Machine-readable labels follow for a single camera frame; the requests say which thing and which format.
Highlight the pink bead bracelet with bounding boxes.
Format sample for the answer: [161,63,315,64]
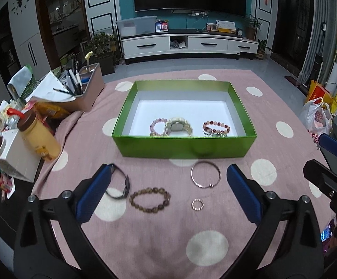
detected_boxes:
[149,118,169,136]

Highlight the low potted plant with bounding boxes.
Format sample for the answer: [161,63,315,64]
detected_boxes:
[256,39,272,60]

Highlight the white plastic bag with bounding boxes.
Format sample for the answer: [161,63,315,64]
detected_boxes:
[299,97,333,150]

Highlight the white green packet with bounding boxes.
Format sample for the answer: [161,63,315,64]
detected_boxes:
[7,64,38,101]

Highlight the white drawer organizer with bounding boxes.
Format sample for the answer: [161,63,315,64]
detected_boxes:
[0,129,42,183]

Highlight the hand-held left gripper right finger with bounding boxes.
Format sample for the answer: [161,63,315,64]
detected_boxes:
[227,163,324,279]

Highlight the beige desk organizer box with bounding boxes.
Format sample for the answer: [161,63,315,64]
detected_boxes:
[52,62,105,112]

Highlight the white tv stand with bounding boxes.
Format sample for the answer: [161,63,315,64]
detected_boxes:
[120,28,259,64]

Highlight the red white snack cup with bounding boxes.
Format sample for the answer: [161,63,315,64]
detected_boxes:
[0,171,15,199]

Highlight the clear storage bin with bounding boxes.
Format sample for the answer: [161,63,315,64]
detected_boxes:
[116,16,157,38]

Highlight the black wall clock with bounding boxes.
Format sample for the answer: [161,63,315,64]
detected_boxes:
[7,0,32,16]

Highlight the white wristwatch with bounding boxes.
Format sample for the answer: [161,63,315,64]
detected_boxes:
[163,117,193,137]

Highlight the green cardboard box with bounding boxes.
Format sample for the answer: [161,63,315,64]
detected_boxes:
[111,80,258,160]

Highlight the metal bangle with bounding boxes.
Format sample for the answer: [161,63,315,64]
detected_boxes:
[191,160,222,189]

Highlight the upright vacuum cleaner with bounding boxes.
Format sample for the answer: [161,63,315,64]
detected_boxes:
[301,22,327,85]

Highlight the orange snack packet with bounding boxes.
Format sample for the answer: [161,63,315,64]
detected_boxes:
[35,101,71,120]

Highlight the yellow bear bottle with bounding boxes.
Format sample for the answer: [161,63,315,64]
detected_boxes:
[6,108,62,163]

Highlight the black wristwatch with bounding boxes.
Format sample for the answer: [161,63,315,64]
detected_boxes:
[105,163,131,200]

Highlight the red bead bracelet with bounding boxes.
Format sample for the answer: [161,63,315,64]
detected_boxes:
[202,119,231,138]

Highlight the bushy potted plants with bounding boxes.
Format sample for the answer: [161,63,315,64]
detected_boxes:
[84,32,119,74]

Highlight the orange yellow shopping bag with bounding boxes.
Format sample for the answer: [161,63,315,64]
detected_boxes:
[307,80,333,105]

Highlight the yellow flat box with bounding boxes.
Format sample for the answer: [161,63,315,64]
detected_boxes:
[216,20,236,33]

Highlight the brown bead bracelet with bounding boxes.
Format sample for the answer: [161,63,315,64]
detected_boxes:
[128,186,170,214]

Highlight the pink polka dot tablecloth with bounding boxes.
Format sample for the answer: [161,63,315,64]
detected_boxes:
[30,69,337,271]

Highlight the tall potted plant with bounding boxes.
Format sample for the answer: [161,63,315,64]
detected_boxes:
[244,14,263,41]

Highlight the bunch of pens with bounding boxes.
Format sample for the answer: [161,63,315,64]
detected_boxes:
[62,54,84,95]

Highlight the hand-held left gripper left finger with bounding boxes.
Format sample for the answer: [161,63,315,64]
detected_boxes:
[14,163,112,279]

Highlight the white paper sheets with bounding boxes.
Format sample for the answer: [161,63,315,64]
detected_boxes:
[26,70,76,102]

